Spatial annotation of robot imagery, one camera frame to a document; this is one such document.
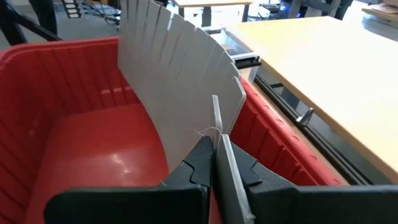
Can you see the grey slotted divider panel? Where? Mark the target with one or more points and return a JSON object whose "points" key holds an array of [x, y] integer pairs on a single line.
{"points": [[174, 77]]}

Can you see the black metal stand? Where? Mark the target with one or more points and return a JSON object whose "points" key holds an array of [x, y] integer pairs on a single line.
{"points": [[43, 15]]}

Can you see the light wooden desk black legs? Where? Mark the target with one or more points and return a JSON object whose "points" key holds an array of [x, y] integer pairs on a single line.
{"points": [[211, 3]]}

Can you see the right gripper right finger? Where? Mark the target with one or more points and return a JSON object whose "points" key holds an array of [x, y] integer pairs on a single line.
{"points": [[311, 205]]}

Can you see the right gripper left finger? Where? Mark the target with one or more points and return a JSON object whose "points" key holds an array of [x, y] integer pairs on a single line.
{"points": [[140, 205]]}

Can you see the large beige wooden desk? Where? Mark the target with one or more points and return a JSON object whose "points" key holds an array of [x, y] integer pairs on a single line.
{"points": [[326, 77]]}

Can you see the small black frame bracket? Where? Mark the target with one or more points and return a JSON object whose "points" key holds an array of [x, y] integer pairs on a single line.
{"points": [[247, 62]]}

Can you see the computer with blue lights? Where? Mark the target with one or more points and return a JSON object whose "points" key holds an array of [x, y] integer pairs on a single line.
{"points": [[287, 8]]}

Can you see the red plastic bin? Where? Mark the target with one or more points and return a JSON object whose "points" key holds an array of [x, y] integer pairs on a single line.
{"points": [[77, 140]]}

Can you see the stacked wooden boards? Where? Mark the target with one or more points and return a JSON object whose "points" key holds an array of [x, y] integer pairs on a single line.
{"points": [[381, 9]]}

